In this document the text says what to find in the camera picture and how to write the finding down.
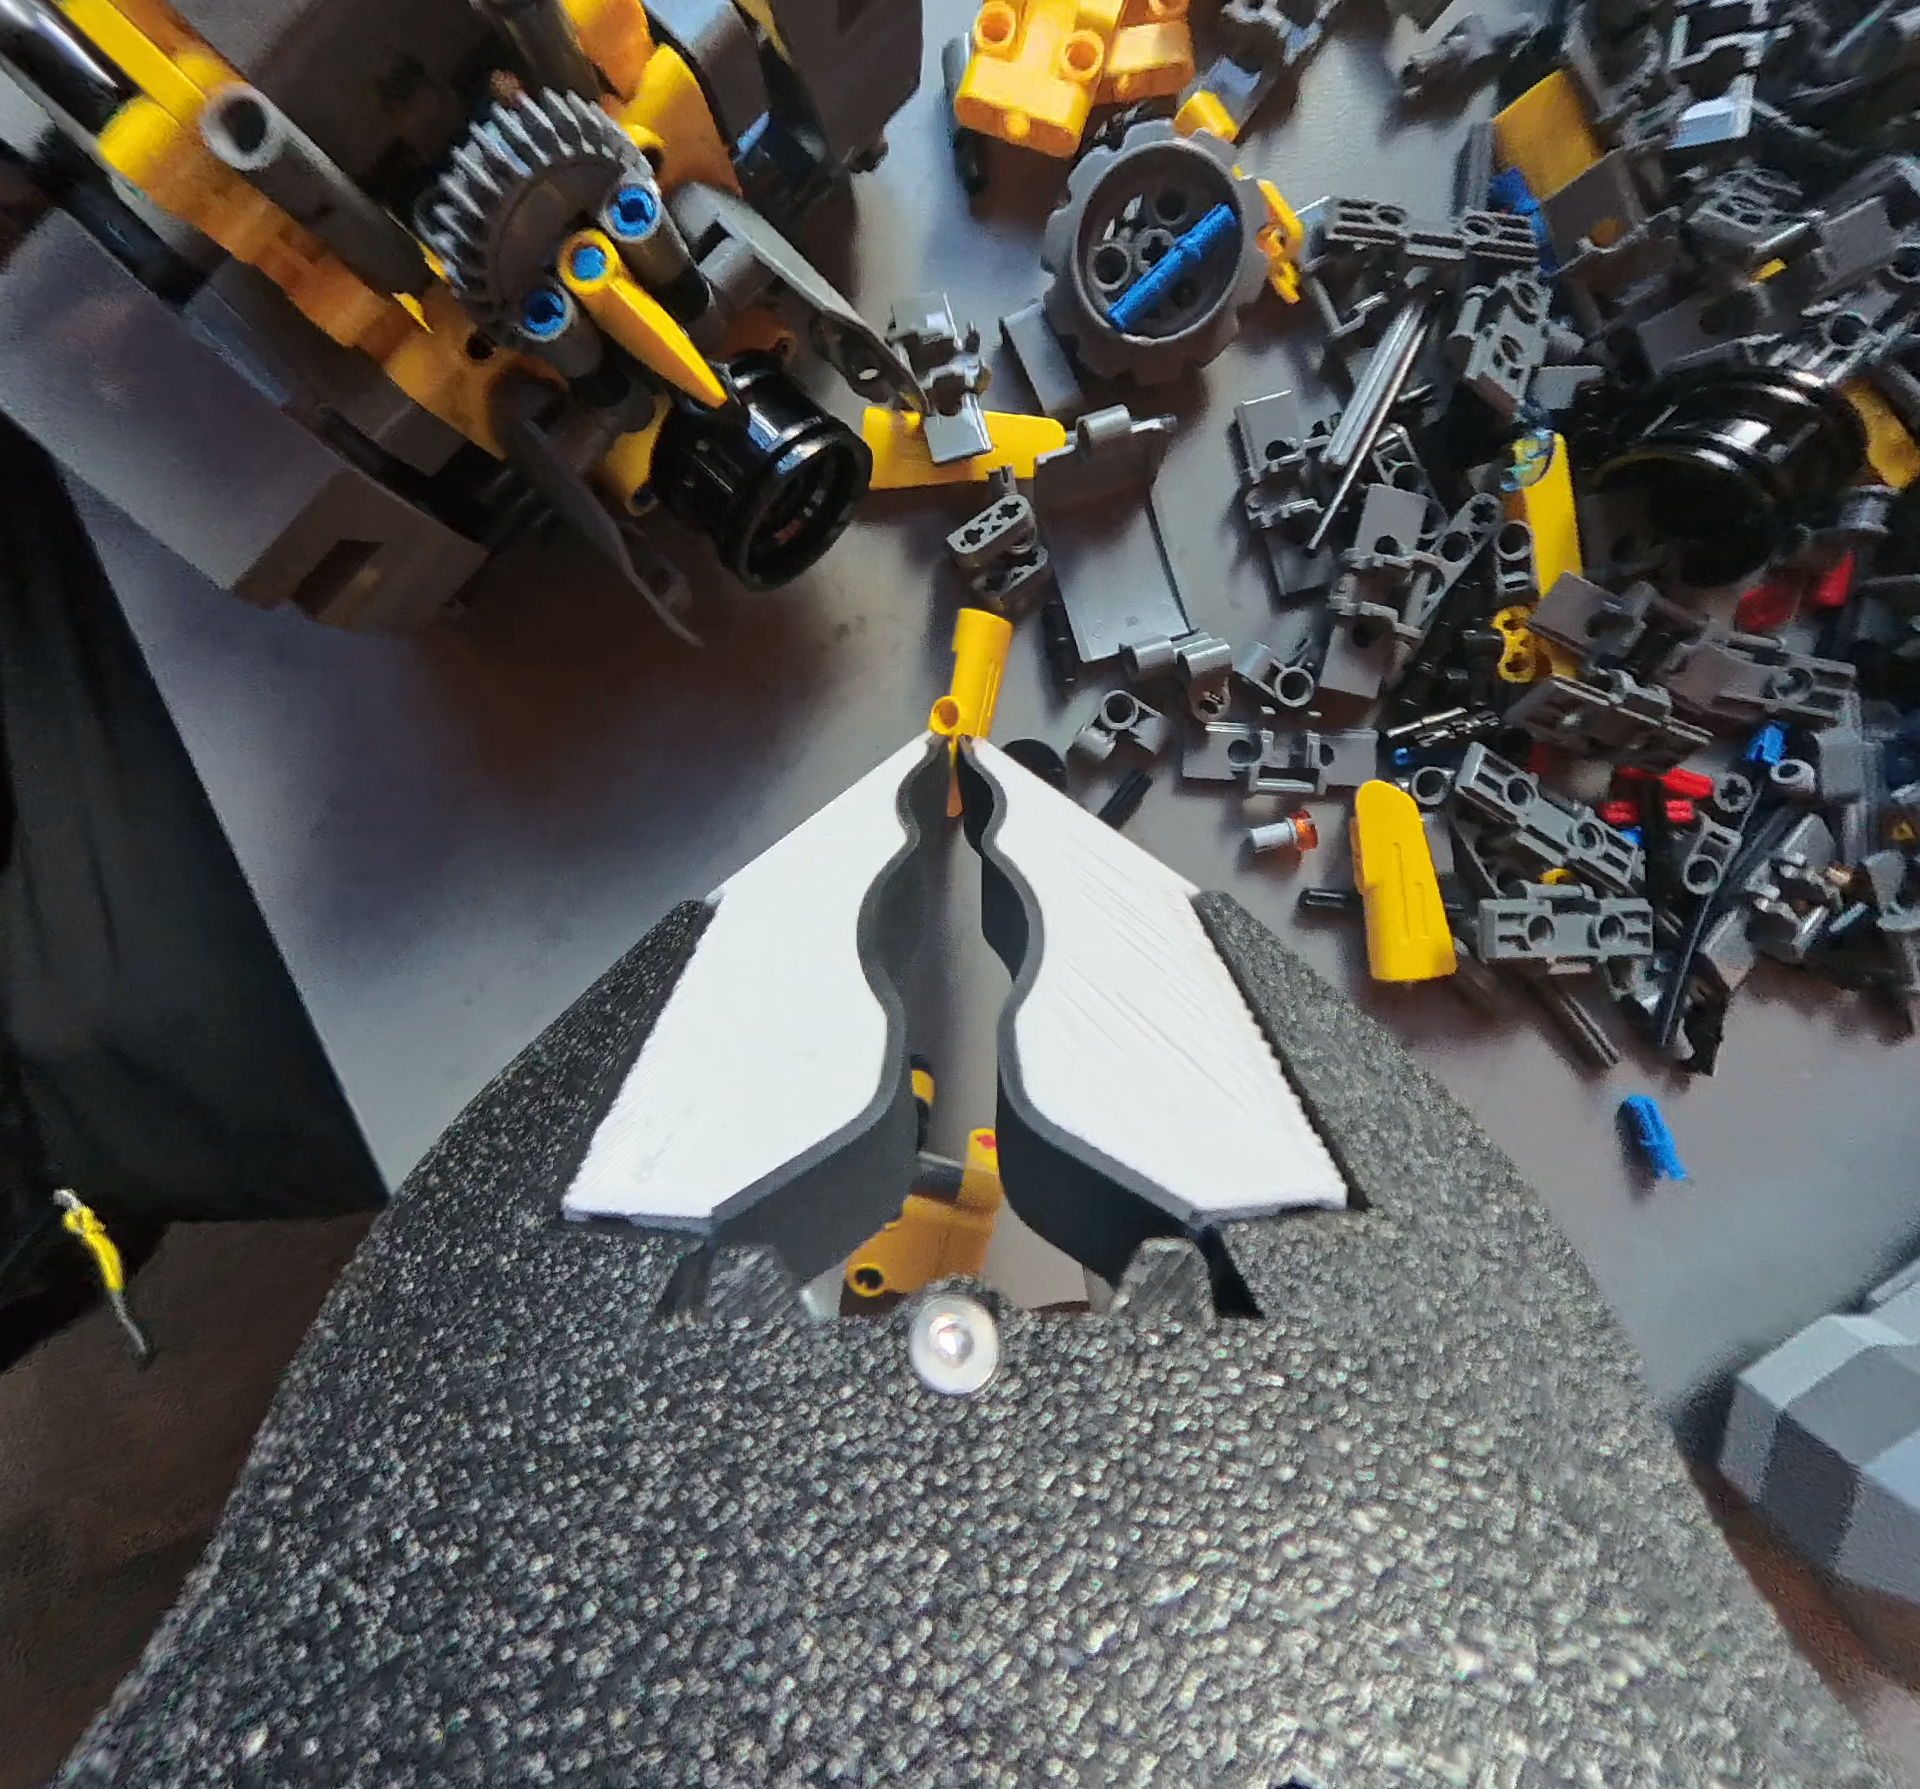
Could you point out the yellow toy beam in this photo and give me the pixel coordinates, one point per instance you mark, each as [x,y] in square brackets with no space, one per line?
[974,657]

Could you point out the black cloth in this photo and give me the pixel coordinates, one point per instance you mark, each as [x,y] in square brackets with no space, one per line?
[148,844]

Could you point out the yellow zipper pull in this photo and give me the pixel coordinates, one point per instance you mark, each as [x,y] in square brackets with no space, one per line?
[93,1240]

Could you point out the grey plastic case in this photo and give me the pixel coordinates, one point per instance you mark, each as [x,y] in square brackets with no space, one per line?
[1831,1444]

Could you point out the yellow toy connector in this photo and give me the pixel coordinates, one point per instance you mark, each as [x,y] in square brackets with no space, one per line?
[929,1217]

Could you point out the grey sprocket wheel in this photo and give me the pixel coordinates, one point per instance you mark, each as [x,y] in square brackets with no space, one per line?
[1088,321]

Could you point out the blue toy pin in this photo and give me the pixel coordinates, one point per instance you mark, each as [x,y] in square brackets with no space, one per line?
[1651,1136]

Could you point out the yellow toy vehicle model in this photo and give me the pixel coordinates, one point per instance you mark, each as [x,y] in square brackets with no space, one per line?
[299,170]

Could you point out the black wheel rim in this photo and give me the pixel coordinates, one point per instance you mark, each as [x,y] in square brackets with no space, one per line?
[1651,469]

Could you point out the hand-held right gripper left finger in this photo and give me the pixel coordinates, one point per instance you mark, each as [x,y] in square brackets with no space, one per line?
[749,1055]

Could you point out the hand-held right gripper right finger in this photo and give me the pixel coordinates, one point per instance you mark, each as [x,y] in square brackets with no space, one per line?
[1172,1039]

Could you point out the pile of toy building pieces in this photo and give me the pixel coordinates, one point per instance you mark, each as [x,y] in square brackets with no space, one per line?
[1651,321]

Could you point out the yellow curved panel part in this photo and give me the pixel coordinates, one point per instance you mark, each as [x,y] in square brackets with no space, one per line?
[1403,905]

